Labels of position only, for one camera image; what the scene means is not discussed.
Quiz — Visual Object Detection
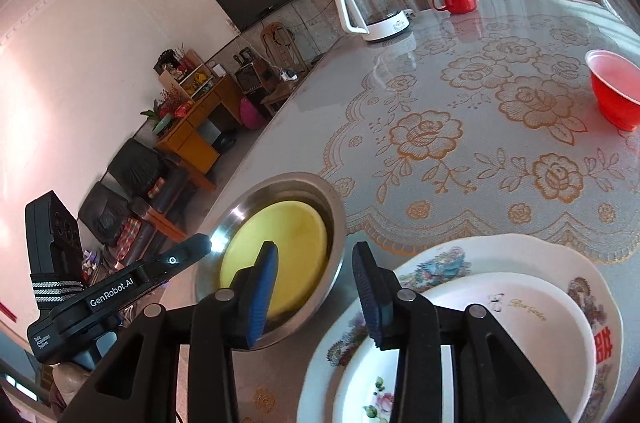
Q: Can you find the glass kettle with white base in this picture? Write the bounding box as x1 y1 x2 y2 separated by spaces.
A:
335 0 413 42

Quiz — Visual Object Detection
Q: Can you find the small black box appliance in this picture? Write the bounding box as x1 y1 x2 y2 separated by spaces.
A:
235 63 264 93

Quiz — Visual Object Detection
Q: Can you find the pink bag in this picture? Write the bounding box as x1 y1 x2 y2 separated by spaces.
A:
240 97 267 130

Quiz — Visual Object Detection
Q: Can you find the potted plant with red flowers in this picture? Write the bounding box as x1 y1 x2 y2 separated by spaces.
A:
141 89 177 126

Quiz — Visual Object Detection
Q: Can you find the white floral plate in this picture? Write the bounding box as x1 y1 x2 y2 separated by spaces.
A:
332 273 597 423

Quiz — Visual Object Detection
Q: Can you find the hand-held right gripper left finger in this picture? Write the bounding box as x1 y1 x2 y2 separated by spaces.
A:
62 240 280 423

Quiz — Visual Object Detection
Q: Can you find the wooden chair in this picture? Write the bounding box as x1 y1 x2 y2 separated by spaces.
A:
260 22 308 104

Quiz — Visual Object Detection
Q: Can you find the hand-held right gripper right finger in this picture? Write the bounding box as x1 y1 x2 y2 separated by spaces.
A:
351 241 571 423

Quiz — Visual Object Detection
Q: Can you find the yellow plastic bowl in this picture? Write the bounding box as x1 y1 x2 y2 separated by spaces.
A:
219 200 330 319

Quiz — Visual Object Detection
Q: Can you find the stainless steel bowl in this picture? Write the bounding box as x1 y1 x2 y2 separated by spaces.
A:
194 172 347 350

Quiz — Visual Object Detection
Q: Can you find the red plastic bowl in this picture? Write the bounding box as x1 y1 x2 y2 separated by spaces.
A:
585 49 640 131

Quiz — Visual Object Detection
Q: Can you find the lace-patterned tablecloth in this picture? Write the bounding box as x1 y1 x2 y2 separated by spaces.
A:
160 0 640 423

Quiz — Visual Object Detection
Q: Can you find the black sofa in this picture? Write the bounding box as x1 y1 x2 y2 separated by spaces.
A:
77 138 201 264

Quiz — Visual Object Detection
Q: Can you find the white dragon print plate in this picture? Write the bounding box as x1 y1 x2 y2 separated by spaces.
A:
296 233 625 423

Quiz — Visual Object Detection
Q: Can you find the wooden cabinet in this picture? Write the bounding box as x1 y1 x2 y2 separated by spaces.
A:
152 48 246 191

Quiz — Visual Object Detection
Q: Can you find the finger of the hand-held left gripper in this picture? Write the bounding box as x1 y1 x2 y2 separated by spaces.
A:
140 233 211 289

